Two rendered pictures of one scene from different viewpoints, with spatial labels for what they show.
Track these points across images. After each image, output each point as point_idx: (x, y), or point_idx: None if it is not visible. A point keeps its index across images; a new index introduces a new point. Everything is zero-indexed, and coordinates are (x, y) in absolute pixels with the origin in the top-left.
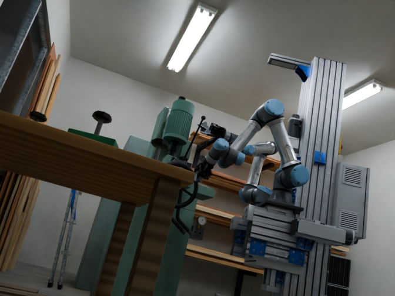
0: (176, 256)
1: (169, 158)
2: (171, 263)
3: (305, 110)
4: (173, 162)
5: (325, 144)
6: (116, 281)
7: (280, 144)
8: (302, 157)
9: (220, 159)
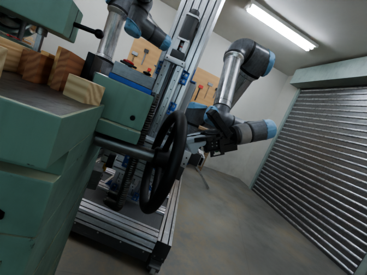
0: (70, 228)
1: (72, 18)
2: (64, 244)
3: (206, 16)
4: (187, 121)
5: (197, 63)
6: None
7: (236, 100)
8: (191, 75)
9: (223, 120)
